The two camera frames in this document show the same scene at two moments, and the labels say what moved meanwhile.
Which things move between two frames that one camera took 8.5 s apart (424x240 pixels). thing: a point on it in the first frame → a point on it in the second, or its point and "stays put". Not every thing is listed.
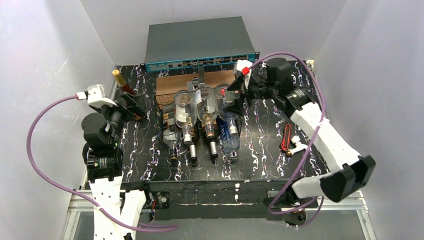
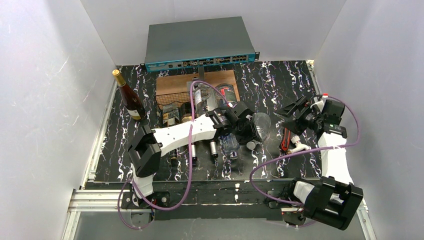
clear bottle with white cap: x=185 y=111 → x=263 y=124
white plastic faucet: x=299 y=146 stays put
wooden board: x=167 y=83 stays put
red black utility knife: x=285 y=142 stays put
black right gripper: x=247 y=91 → x=298 y=114
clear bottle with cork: x=207 y=103 stays put
